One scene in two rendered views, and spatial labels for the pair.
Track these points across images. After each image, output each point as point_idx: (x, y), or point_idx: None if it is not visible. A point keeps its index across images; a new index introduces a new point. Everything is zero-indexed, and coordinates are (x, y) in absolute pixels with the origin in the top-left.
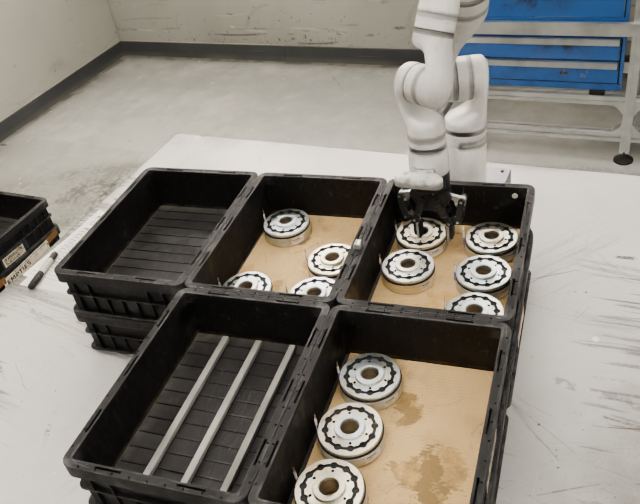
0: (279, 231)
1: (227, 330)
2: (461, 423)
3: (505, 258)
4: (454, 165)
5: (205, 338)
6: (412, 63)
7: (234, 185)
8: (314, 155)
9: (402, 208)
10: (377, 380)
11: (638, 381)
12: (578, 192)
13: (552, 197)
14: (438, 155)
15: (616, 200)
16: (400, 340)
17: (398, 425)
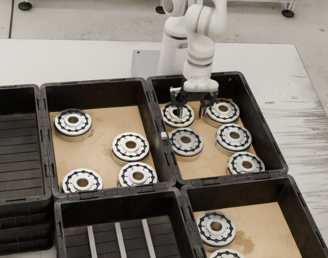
0: (74, 130)
1: (88, 221)
2: (277, 241)
3: (236, 123)
4: (173, 58)
5: (70, 232)
6: (199, 6)
7: (15, 96)
8: (14, 47)
9: (172, 101)
10: (224, 230)
11: (316, 181)
12: (220, 59)
13: None
14: (210, 66)
15: (244, 62)
16: (221, 198)
17: (245, 254)
